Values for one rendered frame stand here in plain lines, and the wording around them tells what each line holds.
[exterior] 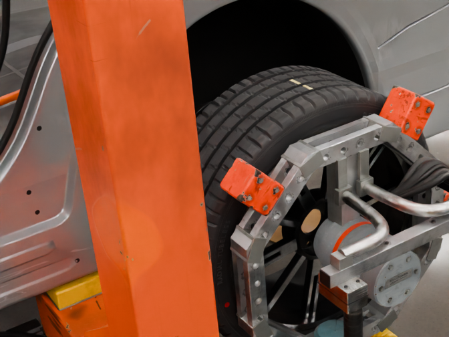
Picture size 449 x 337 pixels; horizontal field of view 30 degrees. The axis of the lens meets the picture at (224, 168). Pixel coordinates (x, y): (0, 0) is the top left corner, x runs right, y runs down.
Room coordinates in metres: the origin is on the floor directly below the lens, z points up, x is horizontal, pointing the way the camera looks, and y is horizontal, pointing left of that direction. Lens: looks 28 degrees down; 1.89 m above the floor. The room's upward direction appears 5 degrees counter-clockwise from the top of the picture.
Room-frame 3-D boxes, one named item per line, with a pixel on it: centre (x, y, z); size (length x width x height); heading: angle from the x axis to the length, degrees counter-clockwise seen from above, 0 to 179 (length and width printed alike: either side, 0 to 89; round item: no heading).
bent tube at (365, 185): (1.49, -0.39, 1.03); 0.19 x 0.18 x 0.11; 30
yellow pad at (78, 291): (1.71, 0.40, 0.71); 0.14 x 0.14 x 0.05; 30
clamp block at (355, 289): (1.28, -0.20, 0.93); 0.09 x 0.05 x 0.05; 30
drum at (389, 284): (1.48, -0.28, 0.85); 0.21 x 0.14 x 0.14; 30
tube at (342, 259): (1.39, -0.22, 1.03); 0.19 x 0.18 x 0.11; 30
